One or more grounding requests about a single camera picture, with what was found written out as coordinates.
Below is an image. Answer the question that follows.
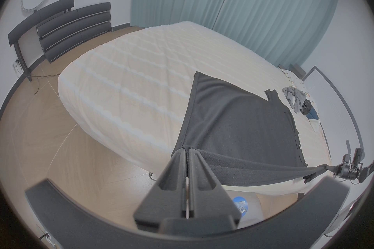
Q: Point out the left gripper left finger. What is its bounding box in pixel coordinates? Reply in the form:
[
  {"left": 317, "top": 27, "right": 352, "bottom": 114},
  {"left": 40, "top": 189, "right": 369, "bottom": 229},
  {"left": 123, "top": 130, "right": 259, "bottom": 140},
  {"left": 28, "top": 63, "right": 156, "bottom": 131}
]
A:
[{"left": 133, "top": 148, "right": 188, "bottom": 232}]

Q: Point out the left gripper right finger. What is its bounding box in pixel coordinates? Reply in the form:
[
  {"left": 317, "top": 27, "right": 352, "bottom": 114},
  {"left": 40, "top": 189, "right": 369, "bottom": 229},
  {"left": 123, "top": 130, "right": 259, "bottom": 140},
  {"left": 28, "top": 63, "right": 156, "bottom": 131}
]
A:
[{"left": 188, "top": 148, "right": 243, "bottom": 228}]

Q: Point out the black T-shirt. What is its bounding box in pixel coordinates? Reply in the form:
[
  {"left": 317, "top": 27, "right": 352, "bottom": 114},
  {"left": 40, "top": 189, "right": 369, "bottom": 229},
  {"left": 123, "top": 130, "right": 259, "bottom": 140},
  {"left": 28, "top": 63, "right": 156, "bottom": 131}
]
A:
[{"left": 171, "top": 71, "right": 328, "bottom": 187}]

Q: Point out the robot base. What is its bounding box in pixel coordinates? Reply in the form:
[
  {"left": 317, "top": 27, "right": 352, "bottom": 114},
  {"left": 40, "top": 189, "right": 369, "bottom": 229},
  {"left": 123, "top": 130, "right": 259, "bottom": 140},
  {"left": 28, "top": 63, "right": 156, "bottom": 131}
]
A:
[{"left": 224, "top": 191, "right": 264, "bottom": 223}]

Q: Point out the bed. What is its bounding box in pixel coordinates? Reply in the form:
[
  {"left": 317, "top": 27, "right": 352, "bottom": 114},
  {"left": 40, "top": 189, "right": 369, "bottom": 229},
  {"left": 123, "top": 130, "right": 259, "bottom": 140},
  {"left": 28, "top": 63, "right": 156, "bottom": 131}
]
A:
[{"left": 57, "top": 21, "right": 365, "bottom": 196}]

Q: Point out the grey garment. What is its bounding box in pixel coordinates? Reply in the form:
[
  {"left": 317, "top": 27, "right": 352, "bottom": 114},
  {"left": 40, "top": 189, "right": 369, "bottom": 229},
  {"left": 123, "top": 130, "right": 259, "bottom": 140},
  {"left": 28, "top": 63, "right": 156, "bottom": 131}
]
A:
[{"left": 282, "top": 86, "right": 306, "bottom": 113}]

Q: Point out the black printed garment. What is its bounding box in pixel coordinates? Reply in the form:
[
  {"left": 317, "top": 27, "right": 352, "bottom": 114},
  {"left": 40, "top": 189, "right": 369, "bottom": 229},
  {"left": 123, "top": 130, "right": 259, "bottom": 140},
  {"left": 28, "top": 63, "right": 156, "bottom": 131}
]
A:
[{"left": 300, "top": 100, "right": 313, "bottom": 115}]

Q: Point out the dark blue garment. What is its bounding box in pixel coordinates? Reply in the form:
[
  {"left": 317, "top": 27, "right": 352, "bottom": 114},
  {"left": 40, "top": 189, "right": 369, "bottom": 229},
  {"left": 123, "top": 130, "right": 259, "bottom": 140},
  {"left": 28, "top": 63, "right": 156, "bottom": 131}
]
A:
[{"left": 305, "top": 107, "right": 321, "bottom": 121}]

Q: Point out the white printed pillow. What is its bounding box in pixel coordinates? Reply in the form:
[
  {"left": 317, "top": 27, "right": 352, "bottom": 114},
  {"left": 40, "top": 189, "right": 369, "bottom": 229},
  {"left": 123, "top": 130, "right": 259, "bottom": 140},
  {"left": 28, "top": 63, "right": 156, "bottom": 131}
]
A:
[{"left": 284, "top": 70, "right": 317, "bottom": 105}]

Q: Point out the grey bedside table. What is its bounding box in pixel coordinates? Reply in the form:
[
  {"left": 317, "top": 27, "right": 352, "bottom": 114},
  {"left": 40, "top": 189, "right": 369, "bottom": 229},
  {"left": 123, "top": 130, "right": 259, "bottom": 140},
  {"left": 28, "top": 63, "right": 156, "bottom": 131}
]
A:
[{"left": 277, "top": 63, "right": 306, "bottom": 78}]

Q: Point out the black chest of drawers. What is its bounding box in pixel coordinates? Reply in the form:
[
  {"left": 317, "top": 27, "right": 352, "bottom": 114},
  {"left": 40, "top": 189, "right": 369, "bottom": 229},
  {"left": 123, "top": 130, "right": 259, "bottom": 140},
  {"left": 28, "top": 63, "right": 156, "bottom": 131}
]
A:
[{"left": 36, "top": 2, "right": 113, "bottom": 64}]

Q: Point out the blue-green curtain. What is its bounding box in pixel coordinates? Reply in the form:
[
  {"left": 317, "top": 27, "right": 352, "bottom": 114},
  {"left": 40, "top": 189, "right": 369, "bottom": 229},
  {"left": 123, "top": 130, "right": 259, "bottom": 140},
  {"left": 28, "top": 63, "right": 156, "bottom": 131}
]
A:
[{"left": 130, "top": 0, "right": 341, "bottom": 68}]

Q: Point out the black dressing table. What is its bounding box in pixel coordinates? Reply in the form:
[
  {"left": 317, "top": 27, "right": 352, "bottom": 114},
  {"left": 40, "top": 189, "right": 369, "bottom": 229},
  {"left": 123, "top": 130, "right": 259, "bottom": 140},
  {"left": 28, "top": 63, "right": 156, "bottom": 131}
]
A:
[{"left": 8, "top": 0, "right": 75, "bottom": 83}]

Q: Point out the thin black cable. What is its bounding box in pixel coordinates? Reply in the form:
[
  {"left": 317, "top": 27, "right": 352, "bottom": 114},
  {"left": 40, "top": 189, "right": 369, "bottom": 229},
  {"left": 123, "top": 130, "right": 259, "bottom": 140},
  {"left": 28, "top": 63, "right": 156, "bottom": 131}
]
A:
[{"left": 29, "top": 73, "right": 59, "bottom": 95}]

